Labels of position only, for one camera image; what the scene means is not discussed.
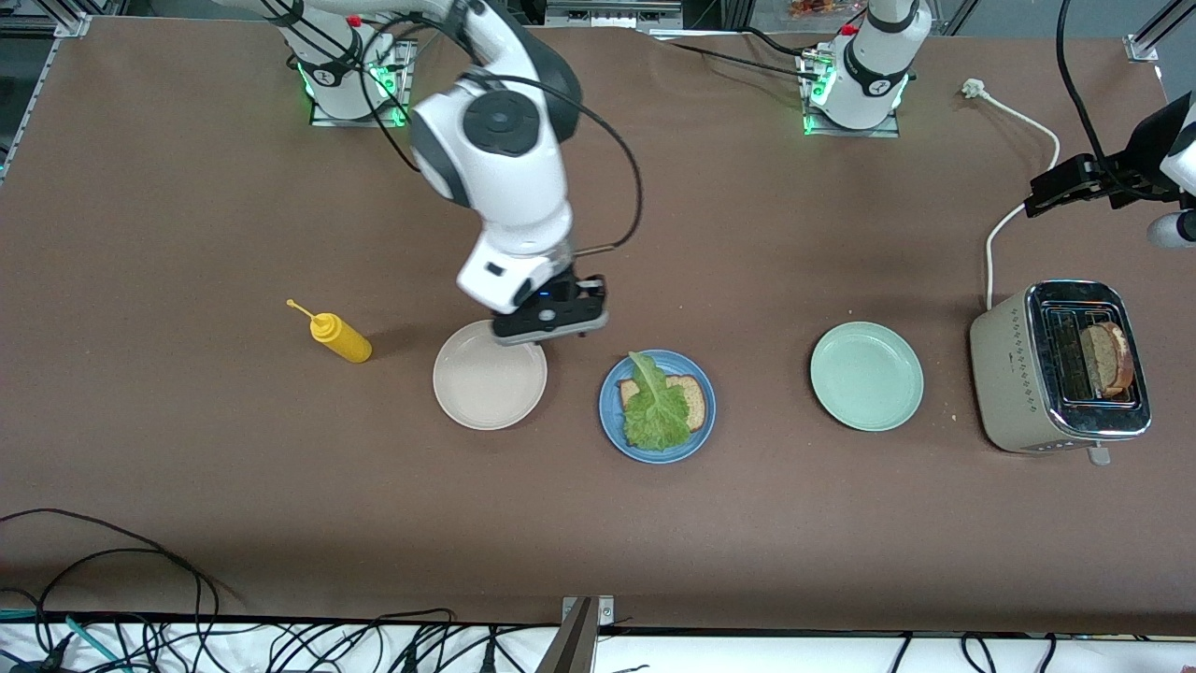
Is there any beige chrome toaster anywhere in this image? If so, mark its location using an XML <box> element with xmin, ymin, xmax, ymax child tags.
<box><xmin>969</xmin><ymin>279</ymin><xmax>1153</xmax><ymax>467</ymax></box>

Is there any yellow squeeze bottle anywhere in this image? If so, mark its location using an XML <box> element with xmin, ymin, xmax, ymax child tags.
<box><xmin>286</xmin><ymin>298</ymin><xmax>373</xmax><ymax>365</ymax></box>

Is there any mint green round plate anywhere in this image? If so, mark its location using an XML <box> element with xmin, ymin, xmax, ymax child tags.
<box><xmin>809</xmin><ymin>322</ymin><xmax>925</xmax><ymax>433</ymax></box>

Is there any aluminium frame profile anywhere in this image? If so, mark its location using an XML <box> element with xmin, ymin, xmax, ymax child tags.
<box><xmin>51</xmin><ymin>0</ymin><xmax>94</xmax><ymax>40</ymax></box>
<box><xmin>1124</xmin><ymin>0</ymin><xmax>1196</xmax><ymax>64</ymax></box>

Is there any white toaster power cord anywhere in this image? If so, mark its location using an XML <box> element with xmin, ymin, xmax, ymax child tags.
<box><xmin>961</xmin><ymin>79</ymin><xmax>1062</xmax><ymax>311</ymax></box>

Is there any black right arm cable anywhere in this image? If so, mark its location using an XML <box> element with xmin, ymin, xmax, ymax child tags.
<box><xmin>262</xmin><ymin>0</ymin><xmax>646</xmax><ymax>255</ymax></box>

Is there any teal cable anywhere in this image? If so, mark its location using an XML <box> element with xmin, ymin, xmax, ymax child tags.
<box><xmin>0</xmin><ymin>609</ymin><xmax>127</xmax><ymax>673</ymax></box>

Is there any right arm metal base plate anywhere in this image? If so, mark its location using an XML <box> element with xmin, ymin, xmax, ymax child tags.
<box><xmin>308</xmin><ymin>39</ymin><xmax>414</xmax><ymax>128</ymax></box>

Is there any beige round plate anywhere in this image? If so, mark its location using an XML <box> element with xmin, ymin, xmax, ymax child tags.
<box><xmin>433</xmin><ymin>320</ymin><xmax>548</xmax><ymax>432</ymax></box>

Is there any black base cable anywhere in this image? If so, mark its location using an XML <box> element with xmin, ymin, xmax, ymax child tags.
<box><xmin>741</xmin><ymin>24</ymin><xmax>814</xmax><ymax>57</ymax></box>
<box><xmin>654</xmin><ymin>36</ymin><xmax>823</xmax><ymax>80</ymax></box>

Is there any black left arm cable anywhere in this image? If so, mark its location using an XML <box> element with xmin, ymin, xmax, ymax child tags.
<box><xmin>1056</xmin><ymin>0</ymin><xmax>1150</xmax><ymax>202</ymax></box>

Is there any green lettuce leaf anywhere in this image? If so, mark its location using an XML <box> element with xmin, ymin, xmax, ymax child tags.
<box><xmin>622</xmin><ymin>351</ymin><xmax>692</xmax><ymax>451</ymax></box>

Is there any grey power strip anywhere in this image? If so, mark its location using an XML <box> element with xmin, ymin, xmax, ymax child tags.
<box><xmin>545</xmin><ymin>0</ymin><xmax>684</xmax><ymax>31</ymax></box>

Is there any brown bread slice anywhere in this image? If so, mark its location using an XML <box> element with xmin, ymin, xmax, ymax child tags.
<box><xmin>1081</xmin><ymin>322</ymin><xmax>1135</xmax><ymax>400</ymax></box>
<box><xmin>619</xmin><ymin>374</ymin><xmax>707</xmax><ymax>436</ymax></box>

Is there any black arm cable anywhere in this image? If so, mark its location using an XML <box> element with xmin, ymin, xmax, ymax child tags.
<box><xmin>262</xmin><ymin>0</ymin><xmax>646</xmax><ymax>255</ymax></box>
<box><xmin>1056</xmin><ymin>0</ymin><xmax>1150</xmax><ymax>202</ymax></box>

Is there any aluminium camera post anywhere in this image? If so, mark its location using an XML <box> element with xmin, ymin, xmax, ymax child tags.
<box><xmin>533</xmin><ymin>598</ymin><xmax>599</xmax><ymax>673</ymax></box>

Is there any blue round plate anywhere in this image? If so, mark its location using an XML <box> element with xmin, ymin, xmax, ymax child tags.
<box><xmin>598</xmin><ymin>349</ymin><xmax>718</xmax><ymax>465</ymax></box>

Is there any silver mounting bracket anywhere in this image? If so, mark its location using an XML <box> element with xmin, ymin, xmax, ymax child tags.
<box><xmin>561</xmin><ymin>595</ymin><xmax>616</xmax><ymax>627</ymax></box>

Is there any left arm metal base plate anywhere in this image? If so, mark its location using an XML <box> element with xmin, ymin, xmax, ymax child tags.
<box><xmin>797</xmin><ymin>51</ymin><xmax>903</xmax><ymax>139</ymax></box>

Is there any black looped cable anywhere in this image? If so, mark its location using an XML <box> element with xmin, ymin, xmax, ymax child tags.
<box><xmin>37</xmin><ymin>548</ymin><xmax>205</xmax><ymax>646</ymax></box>
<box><xmin>0</xmin><ymin>508</ymin><xmax>222</xmax><ymax>646</ymax></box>

